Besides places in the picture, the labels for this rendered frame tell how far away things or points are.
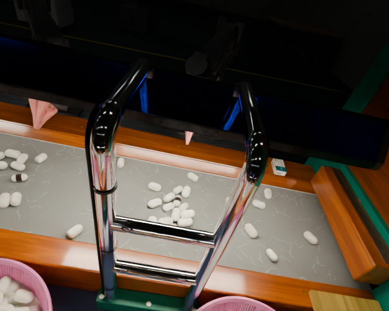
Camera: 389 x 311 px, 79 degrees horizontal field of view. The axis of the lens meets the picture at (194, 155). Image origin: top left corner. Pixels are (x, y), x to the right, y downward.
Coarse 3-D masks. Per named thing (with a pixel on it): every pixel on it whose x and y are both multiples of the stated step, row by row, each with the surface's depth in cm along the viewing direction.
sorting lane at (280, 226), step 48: (0, 144) 66; (48, 144) 70; (0, 192) 55; (48, 192) 58; (144, 192) 64; (192, 192) 67; (288, 192) 75; (144, 240) 53; (240, 240) 58; (288, 240) 61; (336, 240) 64
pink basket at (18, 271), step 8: (0, 264) 42; (8, 264) 42; (16, 264) 42; (24, 264) 42; (0, 272) 43; (8, 272) 43; (16, 272) 43; (24, 272) 42; (32, 272) 41; (16, 280) 43; (24, 280) 43; (32, 280) 42; (40, 280) 41; (32, 288) 43; (40, 288) 41; (40, 296) 42; (48, 296) 39; (40, 304) 42; (48, 304) 38
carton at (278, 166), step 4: (272, 160) 80; (276, 160) 79; (280, 160) 80; (272, 164) 80; (276, 164) 78; (280, 164) 78; (284, 164) 79; (276, 168) 76; (280, 168) 76; (284, 168) 77; (276, 172) 76; (280, 172) 76; (284, 172) 76
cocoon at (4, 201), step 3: (0, 195) 53; (3, 195) 52; (6, 195) 53; (9, 195) 53; (0, 198) 52; (3, 198) 52; (6, 198) 52; (9, 198) 53; (0, 201) 51; (3, 201) 51; (6, 201) 52; (9, 201) 53; (0, 204) 51; (3, 204) 51; (6, 204) 52; (3, 207) 52
